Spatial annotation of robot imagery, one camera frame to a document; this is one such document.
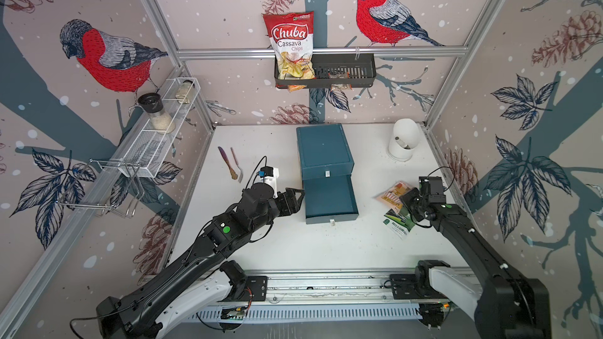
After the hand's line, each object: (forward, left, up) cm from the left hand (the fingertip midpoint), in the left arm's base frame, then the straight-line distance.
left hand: (302, 190), depth 70 cm
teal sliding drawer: (+2, -9, -11) cm, 14 cm away
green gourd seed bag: (-2, -37, -23) cm, 44 cm away
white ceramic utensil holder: (+34, -46, -14) cm, 59 cm away
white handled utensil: (+30, -41, -11) cm, 52 cm away
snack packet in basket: (+46, -15, +10) cm, 50 cm away
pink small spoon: (+21, +28, -23) cm, 42 cm away
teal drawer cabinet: (+17, -8, -3) cm, 19 cm away
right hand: (+7, -37, -17) cm, 41 cm away
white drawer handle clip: (-4, -10, -14) cm, 18 cm away
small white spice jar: (+34, +44, +10) cm, 57 cm away
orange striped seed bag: (+8, -34, -19) cm, 40 cm away
